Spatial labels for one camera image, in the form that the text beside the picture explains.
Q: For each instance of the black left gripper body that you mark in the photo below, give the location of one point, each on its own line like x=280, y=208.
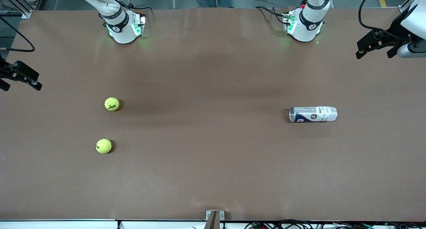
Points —
x=395, y=33

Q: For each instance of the yellow tennis ball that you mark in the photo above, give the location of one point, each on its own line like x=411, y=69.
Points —
x=103, y=146
x=111, y=104

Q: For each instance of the clear plastic tennis ball can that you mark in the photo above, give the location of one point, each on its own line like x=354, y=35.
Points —
x=313, y=114

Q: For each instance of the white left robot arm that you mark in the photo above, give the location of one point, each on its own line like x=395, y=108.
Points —
x=309, y=22

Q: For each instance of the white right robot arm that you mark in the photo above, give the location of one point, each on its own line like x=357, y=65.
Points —
x=119, y=29

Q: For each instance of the brown paper table cover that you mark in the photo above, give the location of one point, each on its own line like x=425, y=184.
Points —
x=213, y=162

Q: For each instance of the aluminium frame post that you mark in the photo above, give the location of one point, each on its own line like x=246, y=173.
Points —
x=23, y=12
x=402, y=8

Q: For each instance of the white table edge rail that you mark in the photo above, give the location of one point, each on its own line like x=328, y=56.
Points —
x=66, y=225

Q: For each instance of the metal bracket with wooden post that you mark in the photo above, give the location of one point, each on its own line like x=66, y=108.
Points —
x=209, y=214

